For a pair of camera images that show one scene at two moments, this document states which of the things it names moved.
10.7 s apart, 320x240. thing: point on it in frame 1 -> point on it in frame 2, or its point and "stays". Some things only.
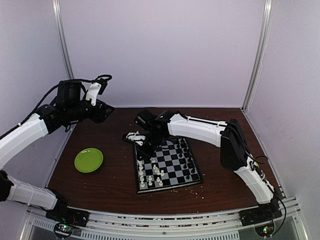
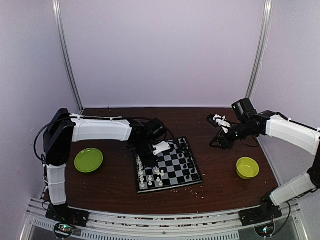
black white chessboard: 172,165 stays
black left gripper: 99,116 -> 148,163
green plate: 88,160 stays
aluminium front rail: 225,225 stays
